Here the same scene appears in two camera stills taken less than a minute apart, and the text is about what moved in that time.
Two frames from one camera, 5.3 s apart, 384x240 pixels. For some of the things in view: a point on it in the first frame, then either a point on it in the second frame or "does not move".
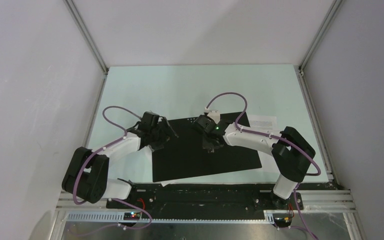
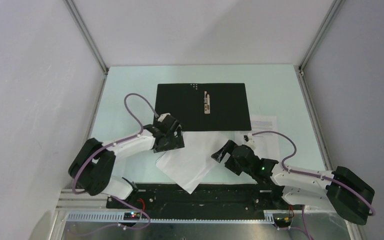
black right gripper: x=207 y=145 to x=228 y=147
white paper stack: x=167 y=182 to x=189 y=164
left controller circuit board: x=132 y=216 does not move
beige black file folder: x=184 y=156 to x=205 y=106
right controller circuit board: x=283 y=222 does not move
